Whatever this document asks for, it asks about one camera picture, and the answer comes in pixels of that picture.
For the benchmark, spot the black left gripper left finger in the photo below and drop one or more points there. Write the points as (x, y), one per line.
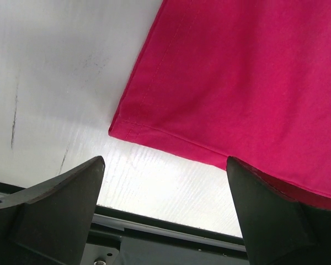
(49, 223)

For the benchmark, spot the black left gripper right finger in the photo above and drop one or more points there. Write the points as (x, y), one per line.
(280, 222)

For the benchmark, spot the crimson pink t shirt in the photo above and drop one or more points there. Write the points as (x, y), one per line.
(248, 79)

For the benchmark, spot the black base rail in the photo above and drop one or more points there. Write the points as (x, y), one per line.
(118, 242)

